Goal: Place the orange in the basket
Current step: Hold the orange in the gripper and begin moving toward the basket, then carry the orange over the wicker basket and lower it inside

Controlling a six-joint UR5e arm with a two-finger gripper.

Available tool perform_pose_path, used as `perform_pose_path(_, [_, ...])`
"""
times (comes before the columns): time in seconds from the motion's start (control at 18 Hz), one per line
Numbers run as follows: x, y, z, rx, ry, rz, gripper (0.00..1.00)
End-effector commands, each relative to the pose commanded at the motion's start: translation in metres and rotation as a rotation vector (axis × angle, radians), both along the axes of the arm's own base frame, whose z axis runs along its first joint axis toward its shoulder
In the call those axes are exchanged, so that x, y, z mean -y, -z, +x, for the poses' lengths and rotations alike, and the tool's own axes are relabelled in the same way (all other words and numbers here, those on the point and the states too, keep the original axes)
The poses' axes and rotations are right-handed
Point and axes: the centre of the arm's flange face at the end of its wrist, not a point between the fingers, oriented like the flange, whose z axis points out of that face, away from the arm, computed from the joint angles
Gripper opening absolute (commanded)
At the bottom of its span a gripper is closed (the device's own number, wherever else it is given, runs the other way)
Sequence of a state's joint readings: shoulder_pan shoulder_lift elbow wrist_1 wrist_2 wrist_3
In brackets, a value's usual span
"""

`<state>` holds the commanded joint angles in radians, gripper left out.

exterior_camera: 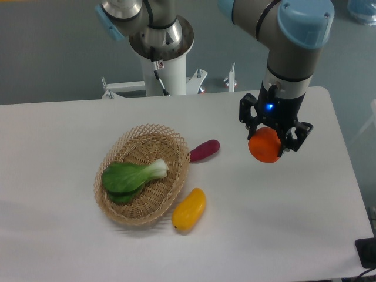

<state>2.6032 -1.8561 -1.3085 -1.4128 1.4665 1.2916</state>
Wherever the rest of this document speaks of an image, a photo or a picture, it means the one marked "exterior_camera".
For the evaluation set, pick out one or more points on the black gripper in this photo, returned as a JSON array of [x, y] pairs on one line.
[[277, 111]]

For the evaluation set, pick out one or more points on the orange fruit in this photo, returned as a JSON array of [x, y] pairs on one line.
[[265, 145]]

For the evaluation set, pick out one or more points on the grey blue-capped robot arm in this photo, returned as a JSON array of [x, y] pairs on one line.
[[293, 31]]

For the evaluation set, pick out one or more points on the woven wicker basket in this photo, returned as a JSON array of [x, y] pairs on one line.
[[143, 145]]

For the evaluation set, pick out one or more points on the purple sweet potato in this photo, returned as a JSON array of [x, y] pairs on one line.
[[204, 150]]

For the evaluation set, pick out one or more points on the yellow mango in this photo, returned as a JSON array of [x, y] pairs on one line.
[[189, 211]]

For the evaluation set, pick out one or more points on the blue object top right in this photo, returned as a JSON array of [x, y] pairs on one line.
[[363, 11]]

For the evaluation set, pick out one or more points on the black device at table edge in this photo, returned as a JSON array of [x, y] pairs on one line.
[[366, 252]]

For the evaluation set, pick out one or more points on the green bok choy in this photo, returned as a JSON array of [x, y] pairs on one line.
[[123, 181]]

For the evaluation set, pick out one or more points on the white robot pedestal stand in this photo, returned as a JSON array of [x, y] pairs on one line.
[[162, 54]]

